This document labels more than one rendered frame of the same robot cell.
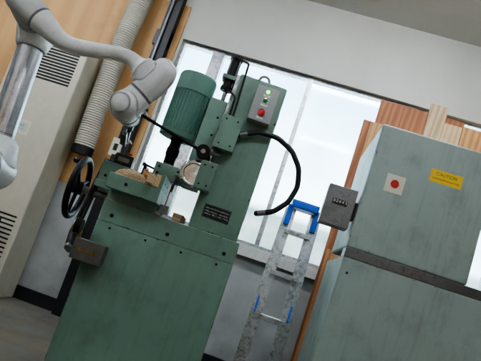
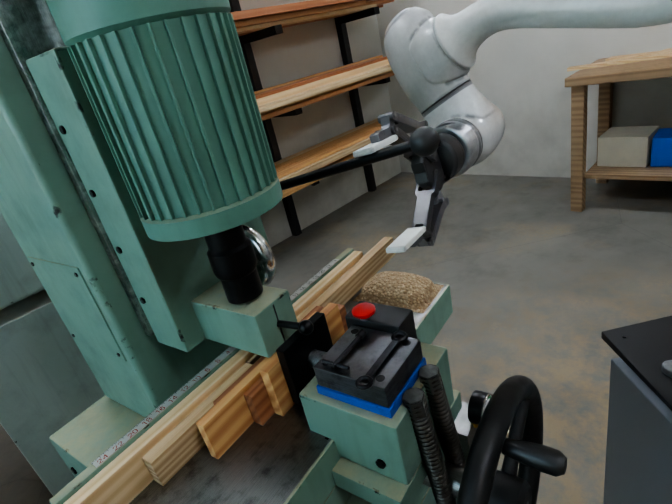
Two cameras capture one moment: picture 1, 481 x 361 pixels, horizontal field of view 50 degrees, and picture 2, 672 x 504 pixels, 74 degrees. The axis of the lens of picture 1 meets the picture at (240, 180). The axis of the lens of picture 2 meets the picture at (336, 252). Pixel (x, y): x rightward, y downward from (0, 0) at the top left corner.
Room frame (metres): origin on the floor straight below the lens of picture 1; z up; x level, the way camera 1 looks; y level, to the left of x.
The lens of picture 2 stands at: (2.65, 0.80, 1.32)
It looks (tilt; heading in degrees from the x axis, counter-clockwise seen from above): 25 degrees down; 222
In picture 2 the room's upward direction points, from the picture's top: 14 degrees counter-clockwise
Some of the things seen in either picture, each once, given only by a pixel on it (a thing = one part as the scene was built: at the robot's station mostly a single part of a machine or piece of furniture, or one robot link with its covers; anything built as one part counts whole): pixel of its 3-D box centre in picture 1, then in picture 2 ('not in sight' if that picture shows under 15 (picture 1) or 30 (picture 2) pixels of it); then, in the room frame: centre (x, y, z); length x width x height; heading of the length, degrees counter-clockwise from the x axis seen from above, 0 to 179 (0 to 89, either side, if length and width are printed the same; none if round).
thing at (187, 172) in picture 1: (193, 173); (247, 256); (2.21, 0.20, 1.02); 0.12 x 0.03 x 0.12; 91
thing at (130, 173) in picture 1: (132, 175); (396, 284); (2.08, 0.42, 0.92); 0.14 x 0.09 x 0.04; 91
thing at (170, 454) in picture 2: (157, 186); (304, 326); (2.24, 0.33, 0.92); 0.60 x 0.02 x 0.04; 1
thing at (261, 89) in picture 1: (263, 106); not in sight; (2.19, 0.01, 1.40); 0.10 x 0.06 x 0.16; 91
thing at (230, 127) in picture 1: (227, 134); not in sight; (2.18, 0.11, 1.23); 0.09 x 0.08 x 0.15; 91
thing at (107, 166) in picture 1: (117, 175); (380, 397); (2.32, 0.53, 0.91); 0.15 x 0.14 x 0.09; 1
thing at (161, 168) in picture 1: (168, 175); (246, 318); (2.33, 0.31, 0.99); 0.14 x 0.07 x 0.09; 91
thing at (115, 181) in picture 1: (132, 191); (333, 404); (2.32, 0.44, 0.87); 0.61 x 0.30 x 0.06; 1
